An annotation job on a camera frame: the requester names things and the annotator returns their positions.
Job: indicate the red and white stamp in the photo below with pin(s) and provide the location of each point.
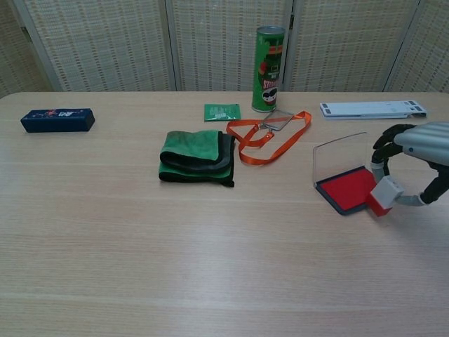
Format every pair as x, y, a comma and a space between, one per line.
384, 195

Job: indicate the red ink pad with lid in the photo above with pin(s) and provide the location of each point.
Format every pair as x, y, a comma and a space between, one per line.
345, 189

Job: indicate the woven folding screen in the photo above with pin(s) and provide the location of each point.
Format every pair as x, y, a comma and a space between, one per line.
105, 45

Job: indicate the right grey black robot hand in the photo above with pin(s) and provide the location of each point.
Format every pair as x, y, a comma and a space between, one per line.
426, 140

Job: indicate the green chips can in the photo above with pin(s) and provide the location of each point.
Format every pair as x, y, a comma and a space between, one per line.
267, 70

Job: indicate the white folding stand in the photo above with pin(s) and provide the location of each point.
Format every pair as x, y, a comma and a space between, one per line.
372, 109

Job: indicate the dark blue rectangular box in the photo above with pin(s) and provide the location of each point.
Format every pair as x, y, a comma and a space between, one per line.
58, 119

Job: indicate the clear badge holder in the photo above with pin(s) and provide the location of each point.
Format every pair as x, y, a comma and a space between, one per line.
278, 120

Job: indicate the green foil packet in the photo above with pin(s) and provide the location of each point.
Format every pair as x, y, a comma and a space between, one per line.
222, 111

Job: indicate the green folded microfiber cloth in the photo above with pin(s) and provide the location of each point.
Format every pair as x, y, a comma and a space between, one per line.
191, 154

